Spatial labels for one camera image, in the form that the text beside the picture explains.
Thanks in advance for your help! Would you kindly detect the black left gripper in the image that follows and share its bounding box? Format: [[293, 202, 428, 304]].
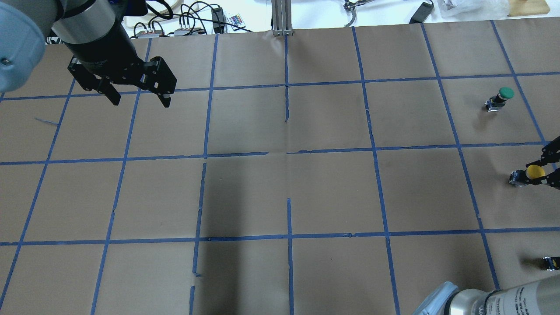
[[68, 56, 177, 108]]

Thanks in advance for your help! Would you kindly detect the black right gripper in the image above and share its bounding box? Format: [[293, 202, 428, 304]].
[[525, 136, 560, 189]]

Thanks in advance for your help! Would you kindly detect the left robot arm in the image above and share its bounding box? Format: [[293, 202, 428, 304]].
[[0, 0, 177, 108]]

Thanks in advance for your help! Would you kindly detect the green push button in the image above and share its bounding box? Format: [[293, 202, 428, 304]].
[[485, 87, 515, 113]]

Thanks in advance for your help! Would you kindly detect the remote control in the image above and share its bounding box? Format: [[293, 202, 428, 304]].
[[226, 14, 245, 28]]

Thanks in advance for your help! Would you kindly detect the wooden cutting board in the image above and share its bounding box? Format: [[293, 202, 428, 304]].
[[507, 0, 550, 18]]

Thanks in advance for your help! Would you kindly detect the clear plastic bag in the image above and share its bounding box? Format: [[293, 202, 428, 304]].
[[435, 0, 510, 20]]

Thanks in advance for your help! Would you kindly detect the black power adapter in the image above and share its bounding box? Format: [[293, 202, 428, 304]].
[[409, 0, 434, 24]]

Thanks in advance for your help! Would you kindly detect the aluminium frame post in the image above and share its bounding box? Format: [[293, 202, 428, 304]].
[[271, 0, 294, 36]]

